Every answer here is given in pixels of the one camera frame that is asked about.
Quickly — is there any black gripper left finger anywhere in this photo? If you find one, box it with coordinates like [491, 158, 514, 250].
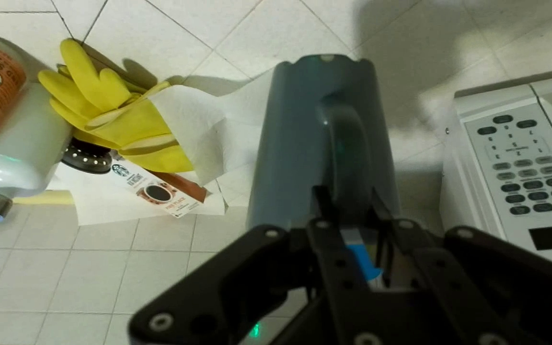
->
[129, 187, 370, 345]

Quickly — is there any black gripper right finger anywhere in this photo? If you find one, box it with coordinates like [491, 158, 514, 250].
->
[370, 191, 552, 345]

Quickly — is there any blue plastic stick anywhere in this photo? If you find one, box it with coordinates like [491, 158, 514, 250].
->
[344, 241, 384, 287]

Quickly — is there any grey mug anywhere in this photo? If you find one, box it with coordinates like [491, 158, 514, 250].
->
[246, 53, 401, 237]

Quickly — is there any white microwave oven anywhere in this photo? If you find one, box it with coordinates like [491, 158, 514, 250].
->
[439, 64, 552, 275]

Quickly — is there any white paper sheet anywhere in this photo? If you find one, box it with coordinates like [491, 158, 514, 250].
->
[71, 68, 280, 229]

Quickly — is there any small dark round tin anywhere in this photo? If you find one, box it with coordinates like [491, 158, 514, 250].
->
[60, 139, 117, 177]

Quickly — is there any white pump soap bottle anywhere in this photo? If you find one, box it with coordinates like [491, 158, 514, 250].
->
[0, 81, 75, 250]

